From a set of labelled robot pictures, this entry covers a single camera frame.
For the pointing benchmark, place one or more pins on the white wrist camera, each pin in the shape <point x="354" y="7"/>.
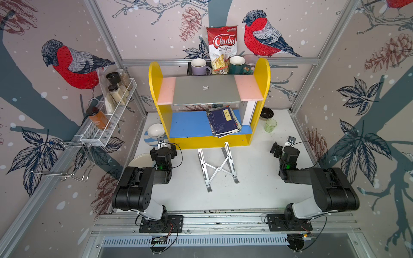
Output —
<point x="161" y="142"/>
<point x="290" y="141"/>

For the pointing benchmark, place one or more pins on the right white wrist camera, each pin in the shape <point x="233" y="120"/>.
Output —
<point x="290" y="141"/>

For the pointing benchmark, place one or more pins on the silver folding laptop stand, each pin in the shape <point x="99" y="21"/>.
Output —
<point x="209" y="171"/>

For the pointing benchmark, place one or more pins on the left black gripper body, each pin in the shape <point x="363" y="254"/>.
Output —
<point x="172" y="152"/>

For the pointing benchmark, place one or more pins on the green drinking glass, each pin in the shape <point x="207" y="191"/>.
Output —
<point x="270" y="125"/>

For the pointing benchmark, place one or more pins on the cream and blue plate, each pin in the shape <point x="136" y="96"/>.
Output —
<point x="142" y="161"/>

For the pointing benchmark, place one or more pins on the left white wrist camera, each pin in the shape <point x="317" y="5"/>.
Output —
<point x="161" y="142"/>

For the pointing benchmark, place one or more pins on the white blue striped bowl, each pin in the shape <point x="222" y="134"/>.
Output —
<point x="154" y="132"/>

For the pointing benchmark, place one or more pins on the aluminium mounting rail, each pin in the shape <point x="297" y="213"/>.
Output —
<point x="238" y="221"/>

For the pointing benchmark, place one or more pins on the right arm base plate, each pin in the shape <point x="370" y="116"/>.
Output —
<point x="278" y="223"/>

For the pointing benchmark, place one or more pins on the silver laptop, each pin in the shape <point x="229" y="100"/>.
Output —
<point x="204" y="90"/>

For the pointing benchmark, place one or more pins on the pink cup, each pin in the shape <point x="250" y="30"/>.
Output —
<point x="250" y="63"/>

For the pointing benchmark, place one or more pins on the stack of dark blue books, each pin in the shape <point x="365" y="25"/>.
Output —
<point x="223" y="121"/>

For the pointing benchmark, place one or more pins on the tall black lid spice jar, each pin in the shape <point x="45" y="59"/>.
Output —
<point x="115" y="80"/>

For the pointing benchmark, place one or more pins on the orange spice jar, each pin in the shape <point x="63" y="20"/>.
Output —
<point x="97" y="117"/>

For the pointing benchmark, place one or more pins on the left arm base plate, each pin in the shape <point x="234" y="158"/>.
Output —
<point x="171" y="224"/>

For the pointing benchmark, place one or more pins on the black bowl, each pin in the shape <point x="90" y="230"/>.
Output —
<point x="266" y="113"/>

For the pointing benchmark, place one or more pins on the white wire wall rack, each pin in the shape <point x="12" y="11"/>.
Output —
<point x="95" y="137"/>

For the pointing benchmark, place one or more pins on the chrome wire hanger rack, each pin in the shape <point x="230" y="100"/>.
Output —
<point x="75" y="163"/>

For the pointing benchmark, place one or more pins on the red Chuba chips bag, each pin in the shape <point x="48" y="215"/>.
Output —
<point x="222" y="46"/>

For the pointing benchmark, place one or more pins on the lilac mug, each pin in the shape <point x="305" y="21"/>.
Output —
<point x="199" y="67"/>

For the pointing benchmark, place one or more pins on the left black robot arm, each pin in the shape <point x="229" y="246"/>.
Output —
<point x="134" y="188"/>

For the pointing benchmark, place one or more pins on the yellow pink blue shelf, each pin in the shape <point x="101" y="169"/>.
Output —
<point x="191" y="129"/>

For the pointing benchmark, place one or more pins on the dark green mug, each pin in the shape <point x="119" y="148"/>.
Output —
<point x="237" y="66"/>

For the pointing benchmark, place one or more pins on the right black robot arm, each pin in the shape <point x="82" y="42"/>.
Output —
<point x="332" y="192"/>

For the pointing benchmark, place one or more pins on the rear glass spice jar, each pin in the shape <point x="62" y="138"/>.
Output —
<point x="125" y="79"/>

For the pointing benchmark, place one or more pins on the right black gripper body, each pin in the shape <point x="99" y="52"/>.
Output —
<point x="278" y="153"/>

